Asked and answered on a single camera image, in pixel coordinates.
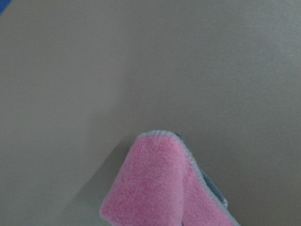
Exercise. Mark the pink and grey cloth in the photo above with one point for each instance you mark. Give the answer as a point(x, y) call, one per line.
point(161, 184)

